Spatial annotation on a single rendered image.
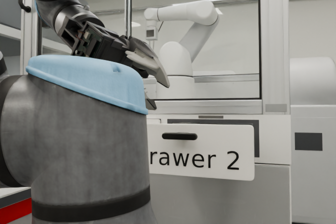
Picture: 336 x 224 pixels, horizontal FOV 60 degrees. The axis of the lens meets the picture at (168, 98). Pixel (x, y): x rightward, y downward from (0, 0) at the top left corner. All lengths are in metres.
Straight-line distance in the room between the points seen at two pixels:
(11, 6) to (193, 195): 1.37
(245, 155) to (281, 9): 0.51
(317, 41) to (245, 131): 3.80
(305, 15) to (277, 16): 3.46
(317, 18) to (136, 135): 4.22
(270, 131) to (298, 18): 3.54
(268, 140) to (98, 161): 0.72
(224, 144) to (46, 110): 0.42
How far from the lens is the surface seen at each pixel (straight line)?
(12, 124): 0.28
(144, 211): 0.30
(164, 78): 0.42
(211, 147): 0.62
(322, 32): 4.40
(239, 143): 0.61
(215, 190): 0.97
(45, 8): 0.61
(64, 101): 0.26
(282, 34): 0.95
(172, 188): 1.00
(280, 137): 0.92
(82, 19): 0.54
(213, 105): 0.93
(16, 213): 0.87
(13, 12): 1.82
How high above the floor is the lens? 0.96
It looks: 2 degrees up
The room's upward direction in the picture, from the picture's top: straight up
